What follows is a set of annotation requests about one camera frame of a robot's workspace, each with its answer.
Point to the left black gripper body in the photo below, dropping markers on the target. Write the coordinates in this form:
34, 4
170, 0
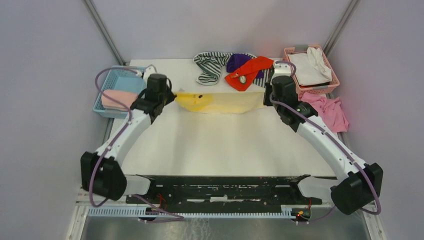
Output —
164, 97

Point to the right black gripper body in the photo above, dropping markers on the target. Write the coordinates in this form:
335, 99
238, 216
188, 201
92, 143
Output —
275, 99

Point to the light pink towel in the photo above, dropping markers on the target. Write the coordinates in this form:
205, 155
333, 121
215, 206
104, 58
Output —
122, 99

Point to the yellow towel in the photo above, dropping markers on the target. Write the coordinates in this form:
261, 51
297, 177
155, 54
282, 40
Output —
235, 102

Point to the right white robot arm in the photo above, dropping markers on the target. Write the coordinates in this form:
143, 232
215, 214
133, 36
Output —
357, 185

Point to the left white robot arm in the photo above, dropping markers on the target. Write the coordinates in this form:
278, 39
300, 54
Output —
101, 172

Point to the dark green striped towel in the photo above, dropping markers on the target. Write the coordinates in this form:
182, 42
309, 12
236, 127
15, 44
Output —
263, 77

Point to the orange towel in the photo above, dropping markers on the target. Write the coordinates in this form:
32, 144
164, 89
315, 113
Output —
237, 85

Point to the white cloth in basket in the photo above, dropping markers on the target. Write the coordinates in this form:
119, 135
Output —
311, 68

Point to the blue plastic basket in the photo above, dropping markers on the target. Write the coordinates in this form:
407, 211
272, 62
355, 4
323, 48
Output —
120, 80

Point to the pink plastic basket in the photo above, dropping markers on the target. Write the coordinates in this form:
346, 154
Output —
320, 89

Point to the purple towel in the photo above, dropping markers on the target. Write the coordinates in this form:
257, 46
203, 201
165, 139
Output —
243, 67

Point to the bright pink cloth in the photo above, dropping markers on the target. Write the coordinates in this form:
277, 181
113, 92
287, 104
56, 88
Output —
330, 110

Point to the green white striped towel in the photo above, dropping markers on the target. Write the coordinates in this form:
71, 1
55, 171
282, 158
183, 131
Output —
211, 64

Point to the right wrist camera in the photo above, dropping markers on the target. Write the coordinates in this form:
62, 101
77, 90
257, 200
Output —
281, 69

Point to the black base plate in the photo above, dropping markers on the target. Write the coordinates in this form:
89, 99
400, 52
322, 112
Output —
225, 194

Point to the white cable duct rail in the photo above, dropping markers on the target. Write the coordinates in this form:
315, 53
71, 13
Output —
144, 212

